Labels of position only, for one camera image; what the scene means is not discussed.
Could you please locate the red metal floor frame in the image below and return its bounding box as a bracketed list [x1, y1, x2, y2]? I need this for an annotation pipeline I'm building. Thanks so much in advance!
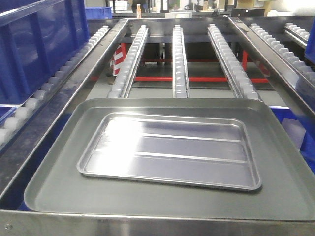
[91, 43, 271, 84]

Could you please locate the steel front rack rail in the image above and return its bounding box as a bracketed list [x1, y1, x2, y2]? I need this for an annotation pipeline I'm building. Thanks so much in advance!
[0, 210, 315, 236]

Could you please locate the right white roller track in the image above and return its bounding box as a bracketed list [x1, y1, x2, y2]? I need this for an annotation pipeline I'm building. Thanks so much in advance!
[250, 23, 315, 85]

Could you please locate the blue plastic crate left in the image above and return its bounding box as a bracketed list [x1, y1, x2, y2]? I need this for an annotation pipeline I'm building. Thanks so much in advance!
[0, 0, 89, 104]

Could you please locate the far right roller track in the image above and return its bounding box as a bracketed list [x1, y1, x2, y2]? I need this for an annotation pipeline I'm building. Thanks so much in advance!
[284, 22, 310, 49]

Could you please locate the centre white roller track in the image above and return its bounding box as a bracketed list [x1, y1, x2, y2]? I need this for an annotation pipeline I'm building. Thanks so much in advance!
[172, 25, 190, 98]

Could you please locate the small blue bin left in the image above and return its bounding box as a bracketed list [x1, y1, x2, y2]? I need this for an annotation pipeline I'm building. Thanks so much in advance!
[0, 104, 17, 125]

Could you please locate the small silver divided tray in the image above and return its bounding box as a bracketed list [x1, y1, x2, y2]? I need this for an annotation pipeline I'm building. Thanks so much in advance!
[77, 112, 262, 191]

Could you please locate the right steel divider rail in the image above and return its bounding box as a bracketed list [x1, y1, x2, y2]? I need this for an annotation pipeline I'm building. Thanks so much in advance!
[228, 17, 315, 125]

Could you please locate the blue bin below right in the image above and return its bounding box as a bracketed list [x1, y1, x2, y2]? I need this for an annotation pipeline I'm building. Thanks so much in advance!
[270, 106, 315, 173]

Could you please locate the large grey metal tray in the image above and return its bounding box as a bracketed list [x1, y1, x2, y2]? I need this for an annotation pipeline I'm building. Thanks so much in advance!
[24, 98, 315, 221]

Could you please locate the red white striped barrier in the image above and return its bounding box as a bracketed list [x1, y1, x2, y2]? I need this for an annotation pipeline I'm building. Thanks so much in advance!
[111, 43, 127, 76]

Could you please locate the white roller track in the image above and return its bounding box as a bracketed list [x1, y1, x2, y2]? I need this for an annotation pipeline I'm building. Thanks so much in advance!
[0, 25, 110, 148]
[172, 25, 190, 98]
[107, 25, 149, 98]
[208, 24, 263, 102]
[250, 23, 315, 85]

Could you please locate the left white roller track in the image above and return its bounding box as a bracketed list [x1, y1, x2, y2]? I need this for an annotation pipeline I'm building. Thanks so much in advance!
[0, 25, 110, 148]

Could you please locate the blue crate right edge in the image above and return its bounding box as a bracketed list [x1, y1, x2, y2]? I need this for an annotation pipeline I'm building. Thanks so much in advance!
[305, 24, 315, 64]

